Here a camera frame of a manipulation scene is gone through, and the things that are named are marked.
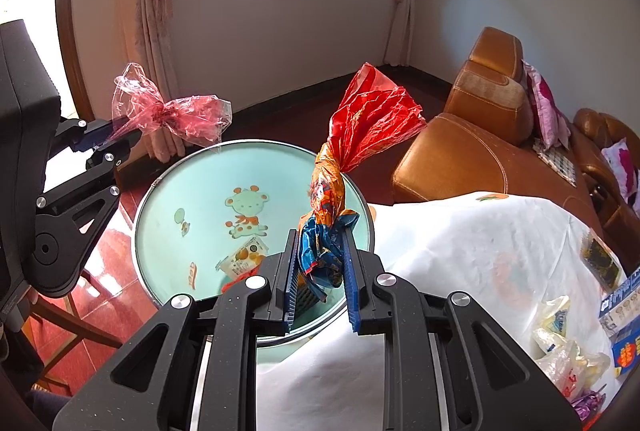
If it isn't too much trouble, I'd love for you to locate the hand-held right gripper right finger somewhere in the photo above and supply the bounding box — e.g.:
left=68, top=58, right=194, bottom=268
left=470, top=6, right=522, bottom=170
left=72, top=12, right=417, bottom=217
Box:
left=342, top=231, right=583, bottom=431

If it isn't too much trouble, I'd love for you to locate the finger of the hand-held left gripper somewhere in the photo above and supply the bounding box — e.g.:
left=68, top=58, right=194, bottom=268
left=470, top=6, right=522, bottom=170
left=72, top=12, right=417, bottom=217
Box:
left=52, top=118, right=143, bottom=153
left=32, top=134, right=143, bottom=262

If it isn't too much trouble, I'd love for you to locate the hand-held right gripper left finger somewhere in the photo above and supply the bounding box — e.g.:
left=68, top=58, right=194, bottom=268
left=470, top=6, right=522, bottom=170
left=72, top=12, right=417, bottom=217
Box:
left=52, top=228, right=301, bottom=431

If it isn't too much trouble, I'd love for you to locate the white orange-print juice box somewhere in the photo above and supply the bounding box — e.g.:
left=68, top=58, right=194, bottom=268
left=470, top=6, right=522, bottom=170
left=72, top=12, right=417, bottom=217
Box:
left=216, top=236, right=268, bottom=279

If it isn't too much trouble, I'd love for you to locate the pink clear cellophane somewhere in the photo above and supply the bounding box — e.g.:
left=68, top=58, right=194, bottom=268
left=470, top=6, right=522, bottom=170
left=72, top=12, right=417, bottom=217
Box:
left=111, top=62, right=233, bottom=147

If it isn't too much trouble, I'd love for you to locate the mint green cartoon trash bin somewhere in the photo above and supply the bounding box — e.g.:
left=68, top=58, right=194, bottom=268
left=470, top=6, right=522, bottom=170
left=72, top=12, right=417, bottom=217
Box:
left=131, top=138, right=376, bottom=347

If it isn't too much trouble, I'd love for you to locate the red orange crinkled wrapper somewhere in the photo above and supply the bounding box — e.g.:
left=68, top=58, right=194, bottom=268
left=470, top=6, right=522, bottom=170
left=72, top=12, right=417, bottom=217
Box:
left=295, top=62, right=428, bottom=303

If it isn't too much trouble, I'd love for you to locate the yellow white plastic bag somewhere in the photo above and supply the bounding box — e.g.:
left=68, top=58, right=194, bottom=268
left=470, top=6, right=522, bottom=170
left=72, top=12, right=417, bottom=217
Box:
left=531, top=295, right=573, bottom=354

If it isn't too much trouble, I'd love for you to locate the white translucent plastic bag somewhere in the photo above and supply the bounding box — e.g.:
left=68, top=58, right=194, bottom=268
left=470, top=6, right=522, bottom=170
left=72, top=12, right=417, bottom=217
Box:
left=537, top=338, right=613, bottom=404

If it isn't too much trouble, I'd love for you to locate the purple foil wrapper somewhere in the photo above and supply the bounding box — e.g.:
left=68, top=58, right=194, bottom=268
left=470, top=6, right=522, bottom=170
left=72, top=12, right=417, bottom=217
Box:
left=570, top=388, right=608, bottom=422

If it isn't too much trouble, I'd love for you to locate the white fruit-print tablecloth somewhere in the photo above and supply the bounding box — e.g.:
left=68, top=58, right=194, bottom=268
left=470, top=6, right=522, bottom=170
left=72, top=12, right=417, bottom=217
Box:
left=255, top=191, right=640, bottom=431

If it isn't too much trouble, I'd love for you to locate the brown wooden chair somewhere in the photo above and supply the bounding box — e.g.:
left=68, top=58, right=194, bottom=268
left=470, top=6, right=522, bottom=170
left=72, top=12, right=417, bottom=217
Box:
left=30, top=268, right=126, bottom=392

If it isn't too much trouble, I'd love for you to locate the brown leather chaise sofa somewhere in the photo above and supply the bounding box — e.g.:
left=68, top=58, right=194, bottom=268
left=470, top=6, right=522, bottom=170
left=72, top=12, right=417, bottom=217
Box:
left=391, top=27, right=608, bottom=232

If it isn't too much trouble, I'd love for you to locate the checkered cloth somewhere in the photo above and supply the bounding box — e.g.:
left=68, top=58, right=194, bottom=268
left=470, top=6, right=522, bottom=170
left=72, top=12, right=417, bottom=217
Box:
left=532, top=138, right=578, bottom=187

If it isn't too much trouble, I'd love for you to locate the dark green seaweed packet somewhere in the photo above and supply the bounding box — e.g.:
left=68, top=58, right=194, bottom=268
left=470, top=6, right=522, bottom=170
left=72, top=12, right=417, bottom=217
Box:
left=580, top=228, right=623, bottom=292

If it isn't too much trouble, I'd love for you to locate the pink floral pillow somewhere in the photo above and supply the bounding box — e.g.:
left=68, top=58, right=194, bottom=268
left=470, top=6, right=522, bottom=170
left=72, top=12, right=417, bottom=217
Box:
left=601, top=138, right=640, bottom=202
left=521, top=60, right=571, bottom=149

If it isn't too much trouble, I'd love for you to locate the tall blue white milk carton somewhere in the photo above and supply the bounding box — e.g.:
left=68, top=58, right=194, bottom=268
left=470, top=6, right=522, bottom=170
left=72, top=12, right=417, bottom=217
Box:
left=597, top=266, right=640, bottom=324

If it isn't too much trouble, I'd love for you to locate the blue gable-top carton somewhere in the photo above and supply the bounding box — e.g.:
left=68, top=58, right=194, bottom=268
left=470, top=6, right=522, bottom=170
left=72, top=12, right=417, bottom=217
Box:
left=611, top=328, right=640, bottom=377

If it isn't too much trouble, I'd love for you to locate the brown wooden door frame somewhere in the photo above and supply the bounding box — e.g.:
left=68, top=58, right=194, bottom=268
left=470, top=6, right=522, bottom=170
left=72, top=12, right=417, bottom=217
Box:
left=55, top=0, right=96, bottom=122

